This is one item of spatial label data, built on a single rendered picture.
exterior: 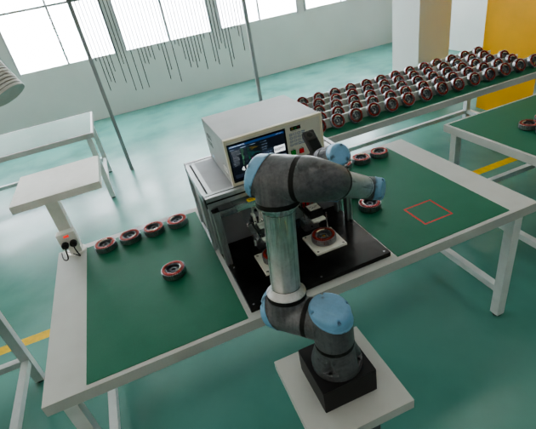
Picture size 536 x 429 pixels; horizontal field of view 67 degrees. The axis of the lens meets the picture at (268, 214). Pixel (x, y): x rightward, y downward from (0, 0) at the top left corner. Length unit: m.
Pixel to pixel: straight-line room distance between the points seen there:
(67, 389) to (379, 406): 1.05
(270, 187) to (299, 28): 7.71
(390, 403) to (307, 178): 0.73
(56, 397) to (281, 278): 0.93
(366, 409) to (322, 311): 0.35
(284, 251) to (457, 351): 1.56
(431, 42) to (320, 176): 4.67
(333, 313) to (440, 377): 1.29
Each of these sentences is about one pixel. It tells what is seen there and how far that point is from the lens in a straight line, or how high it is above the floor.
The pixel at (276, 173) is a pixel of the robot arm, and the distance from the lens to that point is 0.98.
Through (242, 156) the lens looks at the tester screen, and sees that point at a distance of 1.67.
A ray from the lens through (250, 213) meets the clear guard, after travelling 1.60.
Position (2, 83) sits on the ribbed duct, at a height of 1.63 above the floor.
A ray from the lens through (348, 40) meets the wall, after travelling 9.17.
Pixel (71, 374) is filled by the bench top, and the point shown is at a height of 0.75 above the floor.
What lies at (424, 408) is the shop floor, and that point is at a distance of 2.24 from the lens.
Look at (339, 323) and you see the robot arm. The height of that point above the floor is 1.05.
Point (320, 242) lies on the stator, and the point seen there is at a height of 0.81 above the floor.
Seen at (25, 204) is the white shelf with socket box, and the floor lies 1.20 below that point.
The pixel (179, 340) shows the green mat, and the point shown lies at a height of 0.75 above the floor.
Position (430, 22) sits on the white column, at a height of 0.99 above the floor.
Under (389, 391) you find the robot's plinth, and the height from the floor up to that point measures 0.75.
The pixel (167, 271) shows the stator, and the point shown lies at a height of 0.77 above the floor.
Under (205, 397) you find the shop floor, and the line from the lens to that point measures 2.39.
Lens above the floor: 1.89
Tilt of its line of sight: 32 degrees down
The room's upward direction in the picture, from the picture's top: 11 degrees counter-clockwise
